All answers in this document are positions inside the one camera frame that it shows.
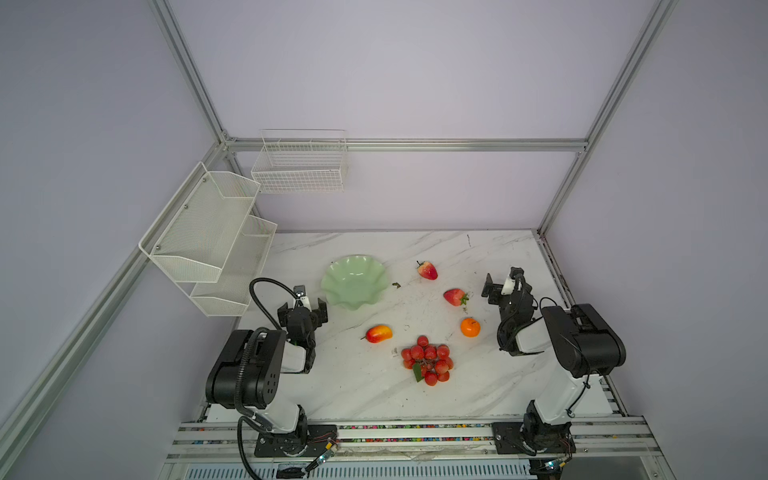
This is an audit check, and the fake strawberry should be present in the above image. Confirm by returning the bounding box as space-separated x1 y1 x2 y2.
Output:
417 261 438 281
443 288 469 307

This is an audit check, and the green wavy fruit bowl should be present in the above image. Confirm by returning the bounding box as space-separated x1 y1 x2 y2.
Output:
320 255 390 311

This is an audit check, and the fake orange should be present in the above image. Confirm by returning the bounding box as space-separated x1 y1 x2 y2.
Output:
460 318 482 338

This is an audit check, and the red yellow fake mango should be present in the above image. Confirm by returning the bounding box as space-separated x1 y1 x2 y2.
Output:
363 325 393 344

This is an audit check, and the red lychee bunch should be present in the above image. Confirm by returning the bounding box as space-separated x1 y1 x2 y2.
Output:
400 335 454 386

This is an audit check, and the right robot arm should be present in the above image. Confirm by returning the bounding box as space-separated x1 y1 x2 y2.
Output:
481 267 626 455

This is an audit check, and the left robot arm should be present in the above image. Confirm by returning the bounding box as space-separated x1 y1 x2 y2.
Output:
205 300 328 436

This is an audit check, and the white mesh two-tier shelf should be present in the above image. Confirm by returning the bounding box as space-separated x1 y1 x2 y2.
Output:
138 163 277 317

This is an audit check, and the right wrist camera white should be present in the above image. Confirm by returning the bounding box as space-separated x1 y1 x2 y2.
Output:
501 267 524 296

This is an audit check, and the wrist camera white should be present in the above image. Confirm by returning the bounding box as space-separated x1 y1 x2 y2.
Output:
293 285 311 309
501 267 524 296

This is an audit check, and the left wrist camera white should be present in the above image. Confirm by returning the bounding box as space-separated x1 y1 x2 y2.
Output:
293 285 311 309

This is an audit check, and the black corrugated cable left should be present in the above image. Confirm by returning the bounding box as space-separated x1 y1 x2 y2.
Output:
248 277 299 331

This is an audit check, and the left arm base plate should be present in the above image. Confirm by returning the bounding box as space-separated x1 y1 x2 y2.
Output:
253 424 338 458

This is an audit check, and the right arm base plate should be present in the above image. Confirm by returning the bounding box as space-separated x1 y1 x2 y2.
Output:
491 422 576 456

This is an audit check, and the white wire basket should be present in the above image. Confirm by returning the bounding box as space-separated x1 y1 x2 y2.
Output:
251 129 348 194

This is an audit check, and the aluminium frame rail front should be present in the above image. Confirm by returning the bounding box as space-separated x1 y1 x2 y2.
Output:
165 415 662 463

